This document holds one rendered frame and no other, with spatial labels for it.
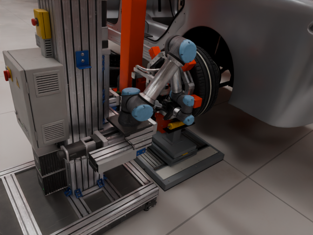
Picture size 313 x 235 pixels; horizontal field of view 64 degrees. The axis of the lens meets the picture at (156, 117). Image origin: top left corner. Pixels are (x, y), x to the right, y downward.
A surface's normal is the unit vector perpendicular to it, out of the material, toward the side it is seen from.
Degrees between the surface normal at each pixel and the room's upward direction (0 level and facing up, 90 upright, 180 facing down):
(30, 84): 90
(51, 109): 90
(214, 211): 0
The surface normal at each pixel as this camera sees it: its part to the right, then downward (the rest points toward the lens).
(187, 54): 0.54, 0.38
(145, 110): 0.39, 0.59
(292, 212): 0.10, -0.86
